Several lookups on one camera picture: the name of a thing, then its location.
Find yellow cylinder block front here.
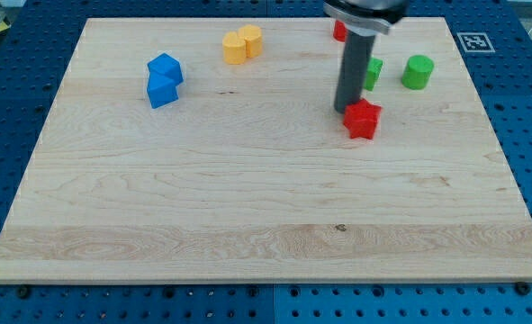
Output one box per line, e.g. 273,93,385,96
221,31,247,65

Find white fiducial marker tag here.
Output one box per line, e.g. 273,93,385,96
457,32,495,53

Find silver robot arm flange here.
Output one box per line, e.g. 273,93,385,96
323,0,410,36

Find wooden board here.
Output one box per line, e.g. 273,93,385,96
0,17,532,284

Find yellow cylinder block rear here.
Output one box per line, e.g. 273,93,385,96
238,24,263,59

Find blue cube block upper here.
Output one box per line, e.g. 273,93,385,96
148,53,184,85

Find red circle block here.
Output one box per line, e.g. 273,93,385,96
333,20,347,42

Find yellow cylinder block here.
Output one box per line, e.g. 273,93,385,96
221,31,247,65
238,24,263,59

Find green cylinder block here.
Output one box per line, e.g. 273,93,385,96
401,55,435,90

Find red star block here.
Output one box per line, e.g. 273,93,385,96
343,99,383,140

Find green cube block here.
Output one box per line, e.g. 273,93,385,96
364,58,383,91

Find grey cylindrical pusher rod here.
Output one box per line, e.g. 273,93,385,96
334,31,375,113

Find blue triangle block lower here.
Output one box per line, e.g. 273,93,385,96
147,72,179,109

